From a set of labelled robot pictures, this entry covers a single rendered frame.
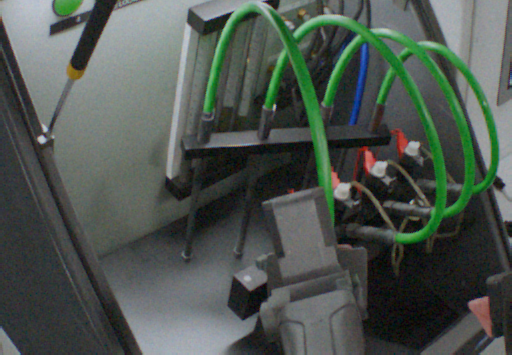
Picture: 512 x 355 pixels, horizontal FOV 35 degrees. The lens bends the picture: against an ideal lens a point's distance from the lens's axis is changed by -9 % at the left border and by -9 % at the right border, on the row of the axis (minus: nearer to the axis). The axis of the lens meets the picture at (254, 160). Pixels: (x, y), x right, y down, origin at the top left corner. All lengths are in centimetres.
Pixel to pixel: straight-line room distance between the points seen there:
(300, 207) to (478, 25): 68
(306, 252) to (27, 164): 35
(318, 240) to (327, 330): 15
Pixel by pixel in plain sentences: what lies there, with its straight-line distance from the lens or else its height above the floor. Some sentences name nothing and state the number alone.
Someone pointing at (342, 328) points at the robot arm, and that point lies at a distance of 62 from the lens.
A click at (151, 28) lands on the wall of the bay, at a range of 118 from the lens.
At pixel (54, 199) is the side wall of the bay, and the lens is 95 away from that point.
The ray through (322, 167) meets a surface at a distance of 88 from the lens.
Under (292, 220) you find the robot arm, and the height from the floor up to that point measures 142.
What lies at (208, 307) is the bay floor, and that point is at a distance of 141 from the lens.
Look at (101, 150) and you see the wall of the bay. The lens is 127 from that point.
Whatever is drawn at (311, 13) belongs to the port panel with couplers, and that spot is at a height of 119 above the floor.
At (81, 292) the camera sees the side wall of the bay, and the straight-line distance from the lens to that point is 96.
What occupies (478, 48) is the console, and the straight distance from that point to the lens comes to 138.
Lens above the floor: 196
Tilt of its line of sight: 43 degrees down
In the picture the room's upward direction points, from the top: 12 degrees clockwise
